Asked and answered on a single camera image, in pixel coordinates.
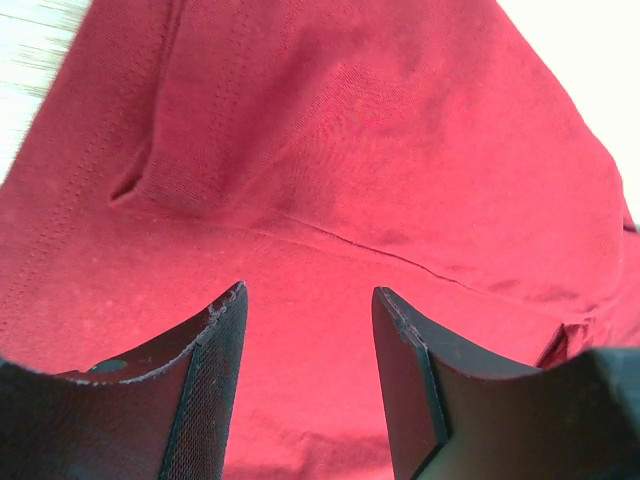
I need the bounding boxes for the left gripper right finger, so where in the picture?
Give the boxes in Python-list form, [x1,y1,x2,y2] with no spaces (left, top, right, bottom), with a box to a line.
[372,287,639,479]

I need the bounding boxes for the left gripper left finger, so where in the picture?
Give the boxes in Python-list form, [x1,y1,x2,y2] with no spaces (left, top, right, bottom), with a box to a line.
[1,283,248,479]

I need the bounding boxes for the dark red t shirt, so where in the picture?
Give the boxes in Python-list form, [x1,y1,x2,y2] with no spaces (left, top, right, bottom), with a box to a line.
[1,1,639,479]

